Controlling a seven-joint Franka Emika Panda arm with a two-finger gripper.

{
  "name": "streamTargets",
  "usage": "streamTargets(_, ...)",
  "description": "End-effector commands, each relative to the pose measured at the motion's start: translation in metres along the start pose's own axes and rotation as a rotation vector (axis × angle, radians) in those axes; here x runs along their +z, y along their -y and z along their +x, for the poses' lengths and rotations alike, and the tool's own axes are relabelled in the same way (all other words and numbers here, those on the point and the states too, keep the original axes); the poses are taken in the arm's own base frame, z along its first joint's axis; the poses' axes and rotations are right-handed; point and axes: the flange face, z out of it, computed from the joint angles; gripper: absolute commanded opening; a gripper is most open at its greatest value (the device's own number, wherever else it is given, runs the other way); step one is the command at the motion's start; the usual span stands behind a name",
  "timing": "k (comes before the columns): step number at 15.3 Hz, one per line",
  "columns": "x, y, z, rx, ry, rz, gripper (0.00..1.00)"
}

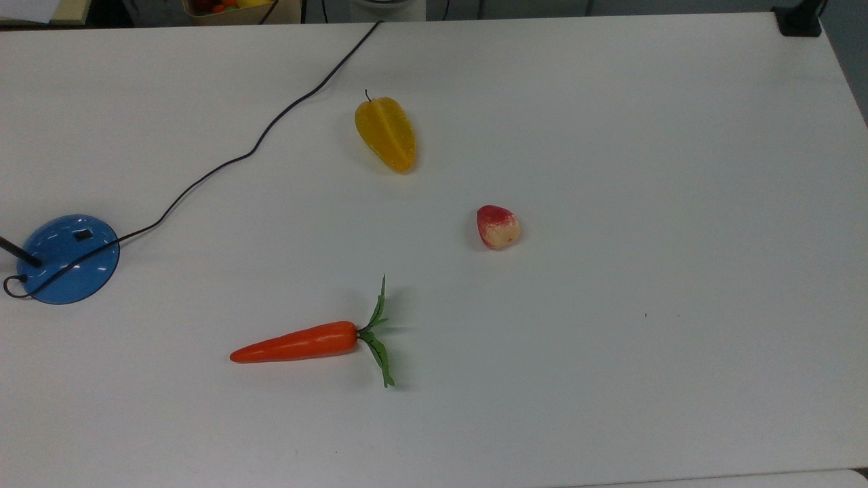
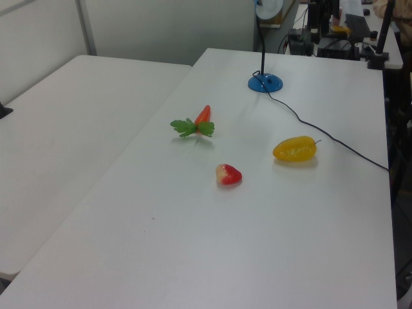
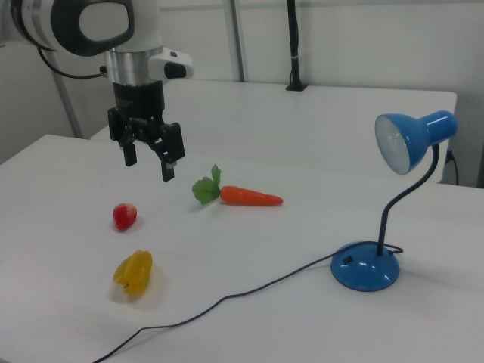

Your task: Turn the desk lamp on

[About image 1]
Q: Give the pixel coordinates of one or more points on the beige cardboard box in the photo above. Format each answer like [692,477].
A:
[76,13]

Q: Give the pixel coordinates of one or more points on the box of toy fruits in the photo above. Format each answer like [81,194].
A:
[230,16]

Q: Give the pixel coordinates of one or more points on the yellow toy starfruit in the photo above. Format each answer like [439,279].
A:
[386,135]

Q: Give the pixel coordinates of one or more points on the red and yellow toy fruit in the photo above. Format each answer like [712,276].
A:
[497,228]

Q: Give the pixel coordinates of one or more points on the orange toy carrot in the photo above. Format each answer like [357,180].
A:
[298,343]

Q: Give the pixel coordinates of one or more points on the black camera stand clamp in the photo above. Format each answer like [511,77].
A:
[799,24]

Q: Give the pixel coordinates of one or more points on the blue desk lamp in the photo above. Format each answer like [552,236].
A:
[61,245]

